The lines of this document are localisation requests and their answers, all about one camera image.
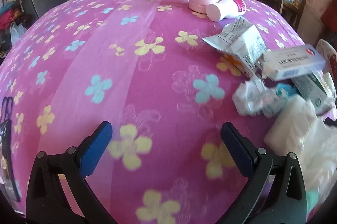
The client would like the green white packet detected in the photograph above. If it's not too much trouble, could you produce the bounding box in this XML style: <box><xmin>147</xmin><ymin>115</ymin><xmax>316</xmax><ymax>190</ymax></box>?
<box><xmin>291</xmin><ymin>71</ymin><xmax>336</xmax><ymax>116</ymax></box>

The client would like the white paper wrapper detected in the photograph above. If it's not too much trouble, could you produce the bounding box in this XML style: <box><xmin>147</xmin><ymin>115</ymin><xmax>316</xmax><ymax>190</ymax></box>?
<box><xmin>232</xmin><ymin>76</ymin><xmax>288</xmax><ymax>118</ymax></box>

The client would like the white blue medicine box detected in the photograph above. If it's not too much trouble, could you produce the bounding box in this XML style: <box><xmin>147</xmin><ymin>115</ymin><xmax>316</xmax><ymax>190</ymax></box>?
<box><xmin>261</xmin><ymin>45</ymin><xmax>326</xmax><ymax>81</ymax></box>

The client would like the white tissue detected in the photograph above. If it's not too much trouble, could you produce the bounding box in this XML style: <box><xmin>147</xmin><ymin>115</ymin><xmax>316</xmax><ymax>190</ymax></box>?
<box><xmin>264</xmin><ymin>95</ymin><xmax>336</xmax><ymax>200</ymax></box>

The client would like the white bottle magenta label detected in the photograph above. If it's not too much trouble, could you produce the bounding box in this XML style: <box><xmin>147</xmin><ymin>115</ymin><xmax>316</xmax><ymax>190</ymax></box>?
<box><xmin>206</xmin><ymin>0</ymin><xmax>247</xmax><ymax>22</ymax></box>

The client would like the white printed snack packet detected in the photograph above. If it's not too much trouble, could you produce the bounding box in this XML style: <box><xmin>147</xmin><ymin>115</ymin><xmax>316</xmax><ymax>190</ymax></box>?
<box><xmin>202</xmin><ymin>16</ymin><xmax>267</xmax><ymax>78</ymax></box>

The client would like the pink floral tablecloth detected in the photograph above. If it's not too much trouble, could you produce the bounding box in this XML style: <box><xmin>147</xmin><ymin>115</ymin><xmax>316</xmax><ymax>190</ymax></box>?
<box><xmin>0</xmin><ymin>0</ymin><xmax>337</xmax><ymax>224</ymax></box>

